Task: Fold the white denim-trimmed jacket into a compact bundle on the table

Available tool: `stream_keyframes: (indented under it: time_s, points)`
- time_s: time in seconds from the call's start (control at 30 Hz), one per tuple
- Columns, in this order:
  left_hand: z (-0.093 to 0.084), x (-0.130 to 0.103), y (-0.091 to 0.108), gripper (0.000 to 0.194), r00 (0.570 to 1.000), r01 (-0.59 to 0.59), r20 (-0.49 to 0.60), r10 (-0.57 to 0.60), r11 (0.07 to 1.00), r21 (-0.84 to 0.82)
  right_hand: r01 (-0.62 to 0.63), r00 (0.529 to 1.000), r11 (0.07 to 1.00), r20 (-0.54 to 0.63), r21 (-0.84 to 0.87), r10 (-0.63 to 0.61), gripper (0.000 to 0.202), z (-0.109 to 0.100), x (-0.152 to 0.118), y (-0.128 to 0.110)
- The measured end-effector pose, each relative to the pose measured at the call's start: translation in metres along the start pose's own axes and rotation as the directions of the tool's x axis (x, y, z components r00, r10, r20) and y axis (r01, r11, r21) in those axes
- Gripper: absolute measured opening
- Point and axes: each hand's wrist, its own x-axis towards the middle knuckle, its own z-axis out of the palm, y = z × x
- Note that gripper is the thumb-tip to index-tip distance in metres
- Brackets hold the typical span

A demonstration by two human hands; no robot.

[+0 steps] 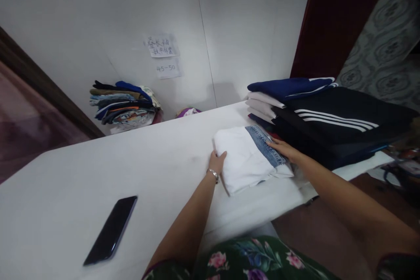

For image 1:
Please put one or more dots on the person's left hand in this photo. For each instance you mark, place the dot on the person's left hand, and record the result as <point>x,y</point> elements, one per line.
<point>216,161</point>

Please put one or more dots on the person's right hand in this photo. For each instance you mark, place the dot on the person's right hand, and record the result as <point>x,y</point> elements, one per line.
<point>284,150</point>

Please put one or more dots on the person's left thumb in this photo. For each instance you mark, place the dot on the person's left thumb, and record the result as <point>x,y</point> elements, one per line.
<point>223,156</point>

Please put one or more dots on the person's right fingers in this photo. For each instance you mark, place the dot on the person's right fingers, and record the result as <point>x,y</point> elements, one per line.
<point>273,143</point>

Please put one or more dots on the person's left fingers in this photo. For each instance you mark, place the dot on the person's left fingers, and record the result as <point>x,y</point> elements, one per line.
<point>212,154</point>

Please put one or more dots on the white and denim garment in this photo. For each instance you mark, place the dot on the white and denim garment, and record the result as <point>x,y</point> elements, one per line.
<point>251,158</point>

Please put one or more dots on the purple and white round object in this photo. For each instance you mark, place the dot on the purple and white round object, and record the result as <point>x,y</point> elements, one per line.
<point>188,112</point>

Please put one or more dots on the white table cloth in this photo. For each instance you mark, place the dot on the white table cloth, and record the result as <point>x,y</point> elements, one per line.
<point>157,175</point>

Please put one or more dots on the stack of folded dark garments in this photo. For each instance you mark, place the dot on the stack of folded dark garments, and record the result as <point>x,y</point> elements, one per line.
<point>331,119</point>

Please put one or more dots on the small white paper note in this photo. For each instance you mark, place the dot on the small white paper note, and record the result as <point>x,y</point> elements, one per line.
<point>168,68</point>

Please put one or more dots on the pile of colourful folded clothes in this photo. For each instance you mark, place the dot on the pile of colourful folded clothes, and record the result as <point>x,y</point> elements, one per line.
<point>126,102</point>

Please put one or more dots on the person's body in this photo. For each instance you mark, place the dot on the person's body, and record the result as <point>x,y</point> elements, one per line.
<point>259,258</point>

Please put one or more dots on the white paper note with writing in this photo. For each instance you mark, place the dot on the white paper note with writing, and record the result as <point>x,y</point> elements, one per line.
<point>161,46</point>

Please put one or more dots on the black smartphone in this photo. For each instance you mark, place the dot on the black smartphone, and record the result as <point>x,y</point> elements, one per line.
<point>111,230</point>

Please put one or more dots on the grey patterned curtain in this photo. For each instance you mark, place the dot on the grey patterned curtain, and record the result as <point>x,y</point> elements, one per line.
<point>382,37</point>

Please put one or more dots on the dark red wooden door frame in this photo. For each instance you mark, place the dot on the dark red wooden door frame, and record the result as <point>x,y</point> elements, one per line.
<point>331,20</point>

